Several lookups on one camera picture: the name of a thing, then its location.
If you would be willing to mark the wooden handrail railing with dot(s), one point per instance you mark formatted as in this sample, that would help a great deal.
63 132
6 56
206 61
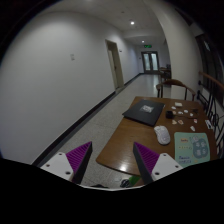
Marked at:
210 93

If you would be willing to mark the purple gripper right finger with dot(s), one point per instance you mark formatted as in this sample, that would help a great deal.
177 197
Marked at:
153 166

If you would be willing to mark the glass double door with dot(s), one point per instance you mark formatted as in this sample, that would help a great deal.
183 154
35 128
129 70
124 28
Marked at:
150 62

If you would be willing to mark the green exit sign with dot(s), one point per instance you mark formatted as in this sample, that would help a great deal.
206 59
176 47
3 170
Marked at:
147 46

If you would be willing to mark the white card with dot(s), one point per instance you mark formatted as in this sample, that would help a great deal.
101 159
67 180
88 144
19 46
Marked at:
178 104

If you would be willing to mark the black laptop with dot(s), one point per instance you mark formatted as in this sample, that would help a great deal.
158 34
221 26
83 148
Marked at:
145 111

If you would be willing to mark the small black box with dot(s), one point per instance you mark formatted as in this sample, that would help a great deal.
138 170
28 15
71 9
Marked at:
169 114

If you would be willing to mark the white computer mouse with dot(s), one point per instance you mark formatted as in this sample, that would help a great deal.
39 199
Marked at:
162 134

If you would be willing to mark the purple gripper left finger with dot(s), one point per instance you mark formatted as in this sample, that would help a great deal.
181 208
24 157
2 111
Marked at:
70 166

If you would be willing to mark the wooden door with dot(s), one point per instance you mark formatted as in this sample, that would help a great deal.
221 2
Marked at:
115 64

